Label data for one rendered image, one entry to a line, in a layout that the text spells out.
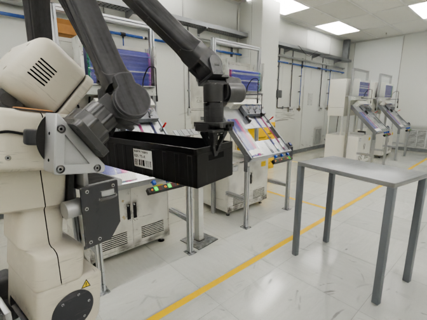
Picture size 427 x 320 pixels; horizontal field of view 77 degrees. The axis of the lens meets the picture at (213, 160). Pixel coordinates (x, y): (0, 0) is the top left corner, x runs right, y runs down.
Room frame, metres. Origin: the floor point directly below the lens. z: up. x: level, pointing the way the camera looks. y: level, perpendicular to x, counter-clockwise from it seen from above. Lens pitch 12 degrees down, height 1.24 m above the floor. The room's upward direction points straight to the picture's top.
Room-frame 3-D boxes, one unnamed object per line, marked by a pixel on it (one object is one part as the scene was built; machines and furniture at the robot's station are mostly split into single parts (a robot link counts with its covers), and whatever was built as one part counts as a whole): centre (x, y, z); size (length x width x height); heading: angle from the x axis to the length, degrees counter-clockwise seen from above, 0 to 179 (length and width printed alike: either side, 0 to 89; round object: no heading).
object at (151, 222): (2.29, 0.88, 0.31); 0.70 x 0.65 x 0.62; 132
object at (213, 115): (0.77, 0.00, 1.21); 0.10 x 0.07 x 0.07; 52
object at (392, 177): (1.88, -1.04, 0.40); 0.70 x 0.45 x 0.80; 32
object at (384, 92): (6.59, -3.94, 0.95); 1.36 x 0.82 x 1.90; 42
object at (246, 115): (3.13, -0.34, 0.65); 1.01 x 0.73 x 1.29; 42
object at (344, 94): (5.63, -2.84, 0.95); 1.36 x 0.82 x 1.90; 42
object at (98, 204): (0.73, 0.40, 0.99); 0.28 x 0.16 x 0.22; 52
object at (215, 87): (0.78, 0.00, 1.27); 0.07 x 0.06 x 0.07; 125
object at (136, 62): (2.24, 0.75, 1.52); 0.51 x 0.13 x 0.27; 132
